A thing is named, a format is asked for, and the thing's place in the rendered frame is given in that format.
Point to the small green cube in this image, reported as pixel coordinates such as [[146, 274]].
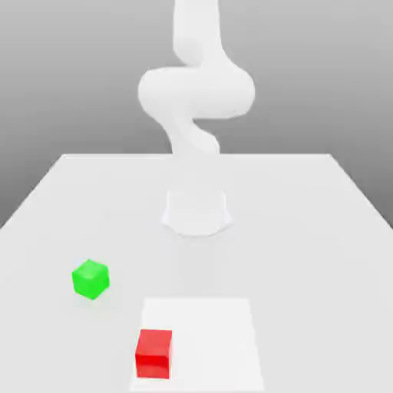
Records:
[[91, 279]]

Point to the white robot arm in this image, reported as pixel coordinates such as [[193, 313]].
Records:
[[196, 92]]

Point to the small red cube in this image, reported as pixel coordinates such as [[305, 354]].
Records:
[[153, 353]]

